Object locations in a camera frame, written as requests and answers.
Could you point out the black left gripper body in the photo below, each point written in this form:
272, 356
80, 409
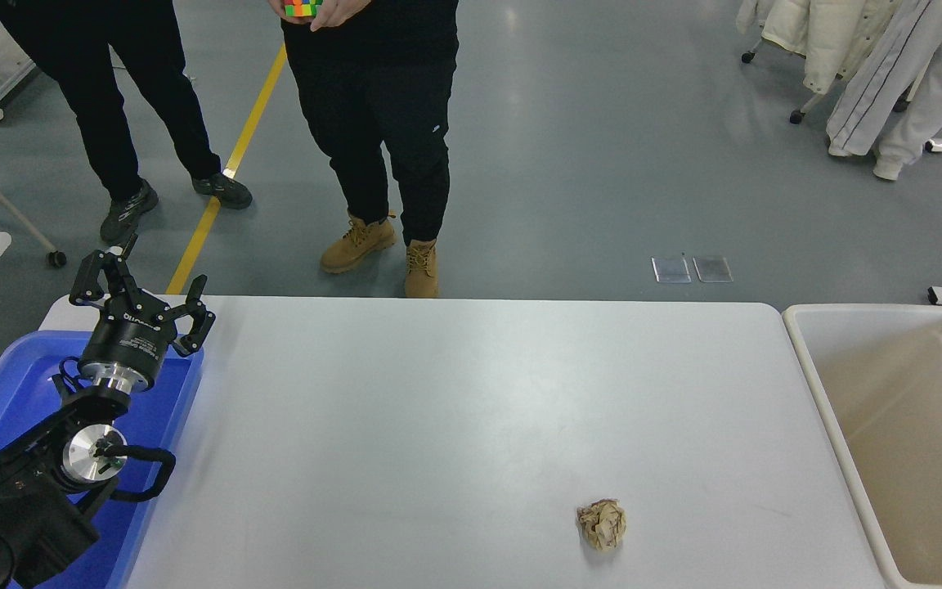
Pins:
129, 339

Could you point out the white wheeled chair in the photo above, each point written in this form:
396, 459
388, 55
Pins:
816, 102

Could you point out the person's right hand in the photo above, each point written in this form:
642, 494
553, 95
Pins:
278, 6

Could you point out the blue plastic tray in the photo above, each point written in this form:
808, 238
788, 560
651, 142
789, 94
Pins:
21, 384

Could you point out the person with tan boots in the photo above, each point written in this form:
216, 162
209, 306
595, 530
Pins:
381, 106

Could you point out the large pale plastic bin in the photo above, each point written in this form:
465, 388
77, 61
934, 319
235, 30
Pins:
904, 458

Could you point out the person with grey shoes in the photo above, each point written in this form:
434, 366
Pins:
103, 82

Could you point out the cream padded jacket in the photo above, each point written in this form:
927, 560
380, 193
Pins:
823, 33

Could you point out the grey wheeled chair base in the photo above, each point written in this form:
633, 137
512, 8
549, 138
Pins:
56, 261

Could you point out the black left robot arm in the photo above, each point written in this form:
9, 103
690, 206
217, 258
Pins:
21, 507

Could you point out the square metal floor plate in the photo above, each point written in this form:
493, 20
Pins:
670, 269
712, 268

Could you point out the tan paper ball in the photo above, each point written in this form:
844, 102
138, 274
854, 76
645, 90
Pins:
602, 525

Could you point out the colourful puzzle cube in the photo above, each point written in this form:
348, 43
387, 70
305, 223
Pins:
302, 7

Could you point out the person's left hand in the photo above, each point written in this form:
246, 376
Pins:
344, 10

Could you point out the person with white trousers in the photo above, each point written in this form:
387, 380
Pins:
904, 74

